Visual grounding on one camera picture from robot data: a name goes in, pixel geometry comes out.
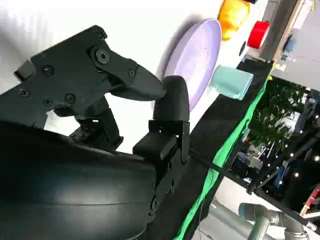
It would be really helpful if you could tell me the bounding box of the black frame strut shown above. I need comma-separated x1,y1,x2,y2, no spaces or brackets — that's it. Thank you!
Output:
246,134,320,197

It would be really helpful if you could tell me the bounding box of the grey metal post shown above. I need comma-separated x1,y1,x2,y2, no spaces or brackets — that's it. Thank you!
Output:
258,0,301,62

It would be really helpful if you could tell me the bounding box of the black cloth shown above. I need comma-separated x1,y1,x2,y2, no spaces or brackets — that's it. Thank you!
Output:
139,59,274,240

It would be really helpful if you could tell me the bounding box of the green leafy plant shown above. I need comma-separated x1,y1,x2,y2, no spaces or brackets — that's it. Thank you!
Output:
246,77,310,152

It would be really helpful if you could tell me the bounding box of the pale green mug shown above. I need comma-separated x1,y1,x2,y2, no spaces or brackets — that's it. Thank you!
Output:
210,65,255,101

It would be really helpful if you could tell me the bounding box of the round orange white bread roll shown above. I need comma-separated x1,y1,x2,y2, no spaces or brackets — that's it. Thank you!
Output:
217,0,251,42

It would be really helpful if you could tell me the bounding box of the lilac plate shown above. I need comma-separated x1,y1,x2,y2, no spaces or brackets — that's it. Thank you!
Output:
163,18,223,113

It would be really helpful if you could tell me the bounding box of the green cloth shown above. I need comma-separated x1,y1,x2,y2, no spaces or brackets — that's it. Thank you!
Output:
174,82,268,239

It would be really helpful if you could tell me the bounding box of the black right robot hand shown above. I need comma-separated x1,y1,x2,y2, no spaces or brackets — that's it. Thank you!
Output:
0,24,191,240

